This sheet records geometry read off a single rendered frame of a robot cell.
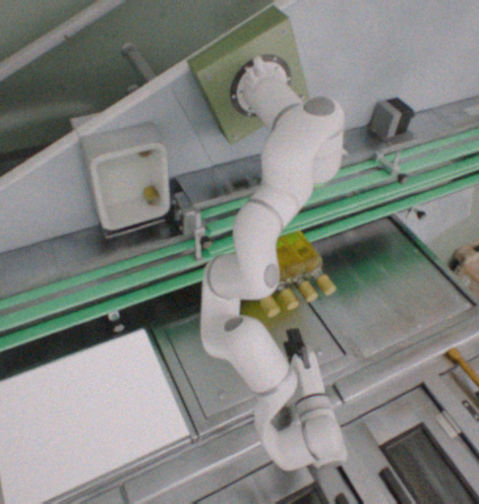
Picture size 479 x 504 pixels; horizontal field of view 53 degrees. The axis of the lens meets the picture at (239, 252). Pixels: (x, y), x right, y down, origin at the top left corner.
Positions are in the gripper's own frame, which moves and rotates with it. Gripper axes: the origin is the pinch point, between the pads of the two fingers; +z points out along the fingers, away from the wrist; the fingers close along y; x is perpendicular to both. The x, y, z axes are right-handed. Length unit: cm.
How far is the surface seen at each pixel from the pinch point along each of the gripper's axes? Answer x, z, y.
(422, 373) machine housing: -36.2, -6.9, -15.7
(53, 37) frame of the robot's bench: 51, 95, 31
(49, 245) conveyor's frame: 55, 35, 6
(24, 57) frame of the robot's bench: 60, 93, 27
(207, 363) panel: 19.8, 4.7, -12.6
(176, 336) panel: 26.5, 14.1, -12.6
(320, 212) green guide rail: -17.6, 35.9, 5.7
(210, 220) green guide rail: 14.6, 30.3, 13.2
